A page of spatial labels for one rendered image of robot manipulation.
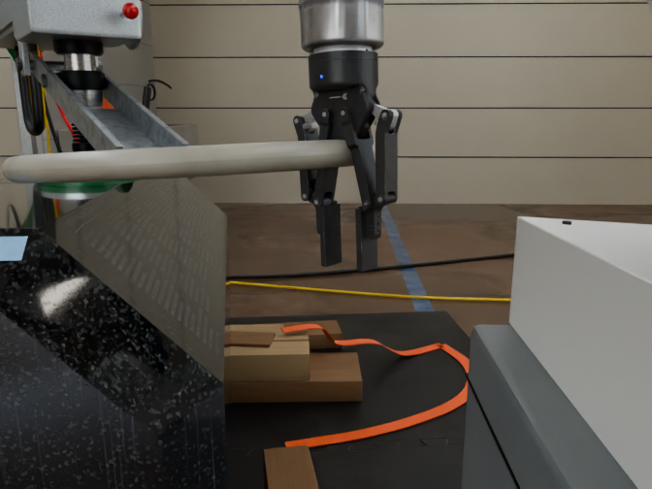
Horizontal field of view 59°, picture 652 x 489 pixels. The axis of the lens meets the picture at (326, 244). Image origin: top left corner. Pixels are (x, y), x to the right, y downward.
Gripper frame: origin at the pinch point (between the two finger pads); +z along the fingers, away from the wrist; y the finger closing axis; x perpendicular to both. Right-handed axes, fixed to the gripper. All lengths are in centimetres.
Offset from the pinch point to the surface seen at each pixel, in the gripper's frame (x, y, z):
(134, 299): 5.7, 36.3, 11.2
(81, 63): -15, 81, -29
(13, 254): 19.6, 42.0, 2.5
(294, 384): -84, 90, 71
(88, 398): 16.3, 32.2, 21.8
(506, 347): 2.6, -19.8, 8.0
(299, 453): -49, 56, 69
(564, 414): 11.3, -27.7, 8.7
